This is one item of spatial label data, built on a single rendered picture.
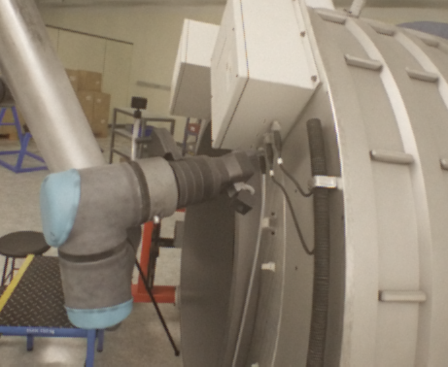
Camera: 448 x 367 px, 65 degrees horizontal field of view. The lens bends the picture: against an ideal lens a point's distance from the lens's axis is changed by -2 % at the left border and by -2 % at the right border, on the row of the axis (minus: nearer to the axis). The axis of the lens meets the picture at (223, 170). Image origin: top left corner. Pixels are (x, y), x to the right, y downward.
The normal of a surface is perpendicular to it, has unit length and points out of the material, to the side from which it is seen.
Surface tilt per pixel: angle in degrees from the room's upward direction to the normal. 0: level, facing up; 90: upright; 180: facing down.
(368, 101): 44
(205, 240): 66
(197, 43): 55
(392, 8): 90
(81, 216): 84
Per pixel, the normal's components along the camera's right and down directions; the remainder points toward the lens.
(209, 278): 0.25, -0.51
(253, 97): 0.04, 0.84
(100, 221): 0.62, 0.20
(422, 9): -0.63, 0.09
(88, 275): 0.16, 0.26
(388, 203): 0.25, -0.27
